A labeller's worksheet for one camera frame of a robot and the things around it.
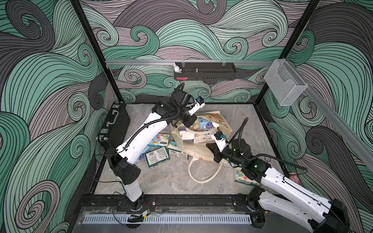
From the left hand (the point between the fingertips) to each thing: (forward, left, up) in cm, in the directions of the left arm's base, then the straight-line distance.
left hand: (194, 115), depth 73 cm
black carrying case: (+2, +45, -10) cm, 47 cm away
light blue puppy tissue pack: (-7, +29, -25) cm, 39 cm away
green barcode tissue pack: (-12, +21, -24) cm, 34 cm away
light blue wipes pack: (+7, -9, -17) cm, 20 cm away
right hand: (-12, -6, -10) cm, 17 cm away
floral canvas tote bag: (-1, -1, -23) cm, 23 cm away
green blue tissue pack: (-9, +11, -23) cm, 27 cm away
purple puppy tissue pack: (-4, -9, -3) cm, 10 cm away
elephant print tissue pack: (0, +20, -25) cm, 32 cm away
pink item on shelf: (+28, +7, +2) cm, 29 cm away
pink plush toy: (-22, -58, -29) cm, 69 cm away
